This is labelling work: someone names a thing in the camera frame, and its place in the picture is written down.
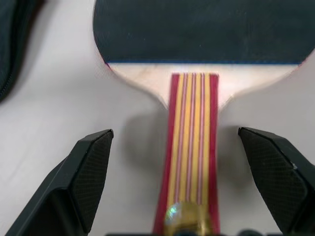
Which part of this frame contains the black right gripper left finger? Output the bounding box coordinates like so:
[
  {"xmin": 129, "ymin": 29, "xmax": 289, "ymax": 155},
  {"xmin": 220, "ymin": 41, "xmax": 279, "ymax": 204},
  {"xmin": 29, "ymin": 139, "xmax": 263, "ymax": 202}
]
[{"xmin": 4, "ymin": 129, "xmax": 114, "ymax": 236}]

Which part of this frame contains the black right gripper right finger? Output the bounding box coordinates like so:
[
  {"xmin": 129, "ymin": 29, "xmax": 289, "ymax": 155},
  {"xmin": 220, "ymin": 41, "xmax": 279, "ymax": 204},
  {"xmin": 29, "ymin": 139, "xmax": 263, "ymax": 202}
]
[{"xmin": 238, "ymin": 127, "xmax": 315, "ymax": 236}]

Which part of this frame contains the table tennis paddle striped handle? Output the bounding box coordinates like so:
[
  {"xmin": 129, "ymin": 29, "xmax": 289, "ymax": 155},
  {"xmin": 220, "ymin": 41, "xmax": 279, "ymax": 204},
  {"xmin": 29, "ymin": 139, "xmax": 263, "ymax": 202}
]
[{"xmin": 93, "ymin": 0, "xmax": 315, "ymax": 236}]

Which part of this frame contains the black and red paddle case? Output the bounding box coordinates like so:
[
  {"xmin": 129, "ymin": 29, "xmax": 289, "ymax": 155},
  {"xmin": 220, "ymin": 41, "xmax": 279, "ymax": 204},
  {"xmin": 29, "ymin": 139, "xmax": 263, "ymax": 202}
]
[{"xmin": 0, "ymin": 0, "xmax": 50, "ymax": 104}]

